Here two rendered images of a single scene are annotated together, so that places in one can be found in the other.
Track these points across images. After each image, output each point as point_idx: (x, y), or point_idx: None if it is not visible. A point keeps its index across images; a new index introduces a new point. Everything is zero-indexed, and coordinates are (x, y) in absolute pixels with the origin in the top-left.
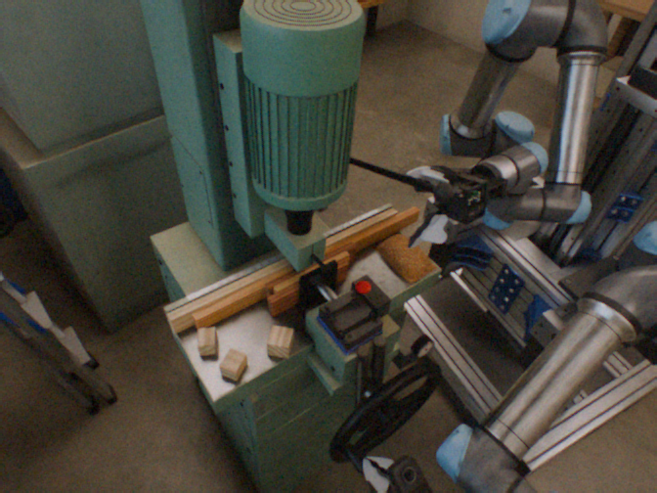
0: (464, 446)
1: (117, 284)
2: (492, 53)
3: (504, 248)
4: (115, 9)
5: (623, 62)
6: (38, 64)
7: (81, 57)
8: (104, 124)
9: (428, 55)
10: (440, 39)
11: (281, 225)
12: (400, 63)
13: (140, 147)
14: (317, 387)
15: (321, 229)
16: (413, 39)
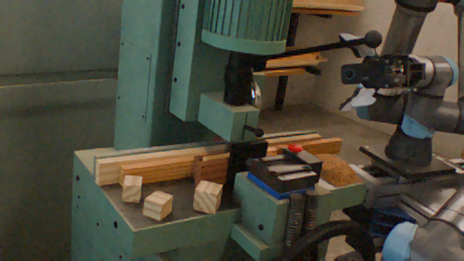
0: (413, 228)
1: (7, 251)
2: (401, 4)
3: (426, 212)
4: None
5: None
6: (15, 2)
7: (50, 6)
8: (49, 71)
9: (333, 128)
10: (343, 119)
11: (217, 100)
12: (306, 130)
13: (72, 102)
14: None
15: None
16: (317, 116)
